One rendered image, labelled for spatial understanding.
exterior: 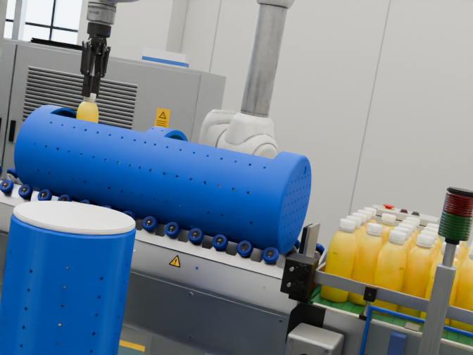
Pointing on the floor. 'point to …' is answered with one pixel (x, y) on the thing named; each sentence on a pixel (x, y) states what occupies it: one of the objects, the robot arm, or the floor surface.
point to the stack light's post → (437, 310)
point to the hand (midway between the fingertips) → (91, 86)
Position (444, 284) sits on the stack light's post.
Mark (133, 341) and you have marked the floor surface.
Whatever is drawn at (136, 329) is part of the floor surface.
